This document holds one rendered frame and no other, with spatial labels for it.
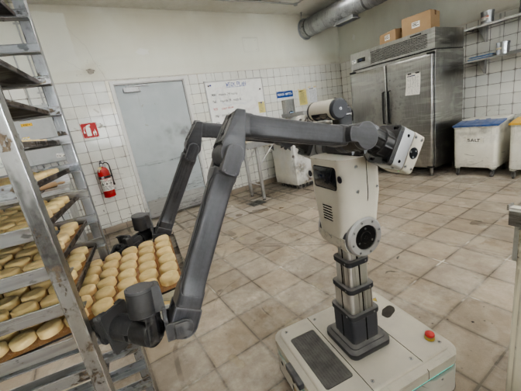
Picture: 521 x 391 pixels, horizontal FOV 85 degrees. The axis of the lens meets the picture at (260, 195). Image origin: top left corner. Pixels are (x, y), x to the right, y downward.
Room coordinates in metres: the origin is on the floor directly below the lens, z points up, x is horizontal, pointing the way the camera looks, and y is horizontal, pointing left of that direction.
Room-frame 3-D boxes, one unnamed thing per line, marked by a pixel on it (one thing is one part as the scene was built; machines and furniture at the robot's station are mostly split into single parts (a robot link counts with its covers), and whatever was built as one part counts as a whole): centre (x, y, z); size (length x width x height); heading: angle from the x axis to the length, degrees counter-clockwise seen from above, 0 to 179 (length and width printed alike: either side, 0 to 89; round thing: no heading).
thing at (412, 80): (4.30, -2.44, 1.39); 0.22 x 0.03 x 0.31; 30
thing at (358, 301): (1.08, -0.33, 0.36); 0.13 x 0.13 x 0.40; 20
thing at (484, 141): (4.00, -3.26, 0.38); 0.64 x 0.54 x 0.77; 123
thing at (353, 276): (1.08, -0.33, 0.48); 0.11 x 0.11 x 0.40; 20
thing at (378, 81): (4.88, -2.59, 1.02); 1.40 x 0.90 x 2.05; 30
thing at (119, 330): (0.54, 0.34, 0.90); 0.07 x 0.07 x 0.10; 64
